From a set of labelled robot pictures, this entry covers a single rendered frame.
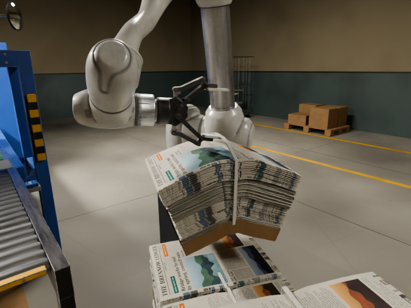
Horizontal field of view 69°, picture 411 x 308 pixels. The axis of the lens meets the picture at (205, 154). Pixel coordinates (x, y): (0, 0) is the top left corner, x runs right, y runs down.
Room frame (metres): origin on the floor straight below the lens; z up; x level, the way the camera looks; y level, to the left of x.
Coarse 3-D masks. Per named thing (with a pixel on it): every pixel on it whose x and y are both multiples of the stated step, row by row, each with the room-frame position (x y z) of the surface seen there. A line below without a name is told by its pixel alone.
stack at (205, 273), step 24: (240, 240) 0.96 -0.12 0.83; (168, 264) 0.83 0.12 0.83; (192, 264) 0.83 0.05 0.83; (216, 264) 0.83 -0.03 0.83; (240, 264) 0.82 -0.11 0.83; (264, 264) 0.82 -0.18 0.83; (168, 288) 0.72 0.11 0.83; (192, 288) 0.72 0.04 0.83; (216, 288) 0.72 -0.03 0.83; (240, 288) 0.72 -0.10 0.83; (264, 288) 0.72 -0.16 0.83
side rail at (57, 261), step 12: (12, 168) 1.90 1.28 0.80; (12, 180) 1.68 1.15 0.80; (24, 192) 1.49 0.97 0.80; (24, 204) 1.35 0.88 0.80; (36, 216) 1.22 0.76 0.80; (36, 228) 1.12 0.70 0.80; (48, 228) 1.11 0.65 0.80; (48, 240) 1.02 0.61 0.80; (48, 252) 0.94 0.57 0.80; (60, 252) 0.94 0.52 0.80; (60, 264) 0.88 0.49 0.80; (60, 276) 0.85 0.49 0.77; (60, 288) 0.84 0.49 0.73; (72, 288) 0.87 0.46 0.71; (60, 300) 0.84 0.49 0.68
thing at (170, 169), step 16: (192, 144) 0.98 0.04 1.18; (160, 160) 0.91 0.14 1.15; (176, 160) 0.87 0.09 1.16; (192, 160) 0.83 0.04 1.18; (208, 160) 0.80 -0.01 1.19; (160, 176) 0.79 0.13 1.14; (176, 176) 0.76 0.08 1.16; (192, 176) 0.74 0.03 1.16; (208, 176) 0.75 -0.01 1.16; (160, 192) 0.71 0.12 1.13; (176, 192) 0.73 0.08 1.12; (192, 192) 0.74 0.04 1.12; (208, 192) 0.75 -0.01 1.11; (176, 208) 0.73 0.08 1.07; (192, 208) 0.74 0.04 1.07; (208, 208) 0.76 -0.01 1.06; (224, 208) 0.77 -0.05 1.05; (176, 224) 0.73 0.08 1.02; (192, 224) 0.74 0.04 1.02; (208, 224) 0.76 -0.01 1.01
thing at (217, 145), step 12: (204, 144) 0.97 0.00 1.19; (216, 144) 0.97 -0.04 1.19; (216, 156) 0.82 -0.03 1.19; (228, 156) 0.82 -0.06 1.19; (240, 156) 0.81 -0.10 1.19; (228, 168) 0.77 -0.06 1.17; (240, 168) 0.78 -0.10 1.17; (228, 180) 0.77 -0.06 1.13; (240, 180) 0.78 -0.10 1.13; (228, 192) 0.77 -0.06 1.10; (240, 192) 0.78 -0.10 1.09; (228, 204) 0.78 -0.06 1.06; (240, 204) 0.78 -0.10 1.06; (228, 216) 0.77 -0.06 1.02
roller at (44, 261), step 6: (30, 264) 0.88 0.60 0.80; (36, 264) 0.88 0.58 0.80; (42, 264) 0.88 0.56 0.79; (48, 264) 0.89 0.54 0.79; (12, 270) 0.85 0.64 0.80; (18, 270) 0.85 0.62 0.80; (24, 270) 0.85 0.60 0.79; (48, 270) 0.89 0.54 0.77; (0, 276) 0.82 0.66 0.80; (6, 276) 0.82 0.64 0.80; (12, 276) 0.83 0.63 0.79
